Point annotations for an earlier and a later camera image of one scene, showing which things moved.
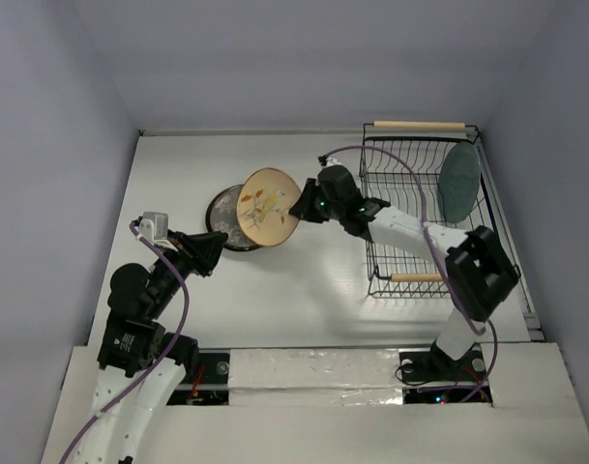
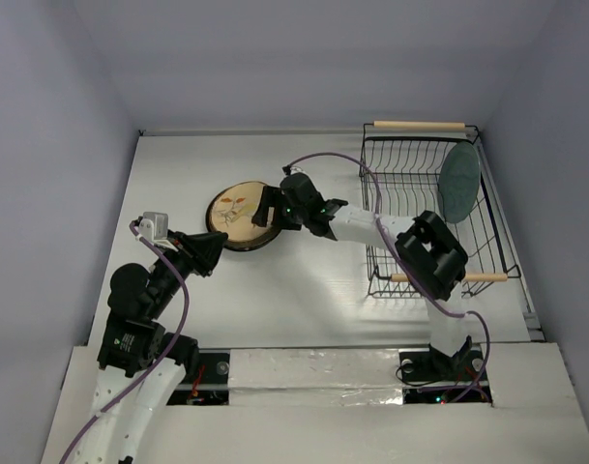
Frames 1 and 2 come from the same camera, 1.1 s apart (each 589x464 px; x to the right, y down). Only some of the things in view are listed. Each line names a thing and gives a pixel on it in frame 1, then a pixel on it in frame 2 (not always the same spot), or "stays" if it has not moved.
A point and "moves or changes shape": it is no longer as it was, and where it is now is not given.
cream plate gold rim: (263, 206) moves or changes shape
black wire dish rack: (399, 168) stays
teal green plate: (457, 181) stays
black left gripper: (201, 250) stays
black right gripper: (311, 196) to (277, 207)
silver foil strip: (314, 377) stays
